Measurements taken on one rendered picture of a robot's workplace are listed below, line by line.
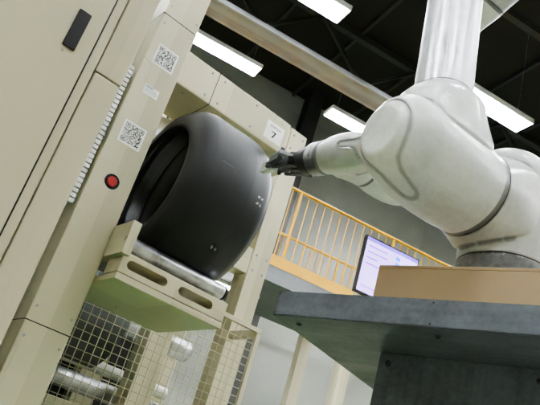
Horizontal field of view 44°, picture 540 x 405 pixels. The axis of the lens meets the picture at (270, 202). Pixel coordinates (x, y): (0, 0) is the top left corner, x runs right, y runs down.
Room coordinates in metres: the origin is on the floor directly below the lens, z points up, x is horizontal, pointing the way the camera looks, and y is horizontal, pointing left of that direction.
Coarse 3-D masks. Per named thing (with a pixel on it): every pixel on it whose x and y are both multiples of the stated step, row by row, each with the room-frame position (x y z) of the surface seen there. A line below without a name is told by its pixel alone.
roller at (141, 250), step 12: (132, 252) 1.75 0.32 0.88; (144, 252) 1.76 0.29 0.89; (156, 252) 1.78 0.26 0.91; (156, 264) 1.80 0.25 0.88; (168, 264) 1.80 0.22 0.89; (180, 264) 1.82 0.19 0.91; (180, 276) 1.84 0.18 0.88; (192, 276) 1.85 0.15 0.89; (204, 276) 1.87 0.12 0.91; (204, 288) 1.88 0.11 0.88; (216, 288) 1.89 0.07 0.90
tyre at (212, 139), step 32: (192, 128) 1.77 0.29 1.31; (224, 128) 1.74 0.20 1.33; (160, 160) 2.10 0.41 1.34; (192, 160) 1.70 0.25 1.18; (224, 160) 1.70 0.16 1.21; (256, 160) 1.78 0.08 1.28; (160, 192) 2.18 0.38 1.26; (192, 192) 1.70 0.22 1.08; (224, 192) 1.72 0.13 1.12; (256, 192) 1.77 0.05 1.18; (160, 224) 1.76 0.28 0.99; (192, 224) 1.74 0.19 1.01; (224, 224) 1.77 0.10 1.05; (256, 224) 1.82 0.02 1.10; (192, 256) 1.83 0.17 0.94; (224, 256) 1.84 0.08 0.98
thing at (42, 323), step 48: (192, 0) 1.75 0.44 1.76; (144, 48) 1.74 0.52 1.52; (144, 96) 1.74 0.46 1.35; (144, 144) 1.77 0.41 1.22; (96, 192) 1.73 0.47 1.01; (96, 240) 1.76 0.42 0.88; (48, 288) 1.73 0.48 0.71; (48, 336) 1.75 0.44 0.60; (0, 384) 1.72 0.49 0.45; (48, 384) 1.78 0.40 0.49
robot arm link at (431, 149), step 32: (448, 0) 0.89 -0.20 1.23; (480, 0) 0.90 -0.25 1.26; (448, 32) 0.88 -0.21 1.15; (448, 64) 0.87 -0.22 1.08; (416, 96) 0.83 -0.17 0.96; (448, 96) 0.83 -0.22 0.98; (384, 128) 0.85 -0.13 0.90; (416, 128) 0.81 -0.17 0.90; (448, 128) 0.82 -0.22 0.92; (480, 128) 0.85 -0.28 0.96; (384, 160) 0.86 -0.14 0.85; (416, 160) 0.83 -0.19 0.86; (448, 160) 0.83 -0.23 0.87; (480, 160) 0.85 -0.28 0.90; (416, 192) 0.88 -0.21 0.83; (448, 192) 0.87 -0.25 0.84; (480, 192) 0.87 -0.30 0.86; (448, 224) 0.93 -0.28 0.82; (480, 224) 0.92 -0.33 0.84
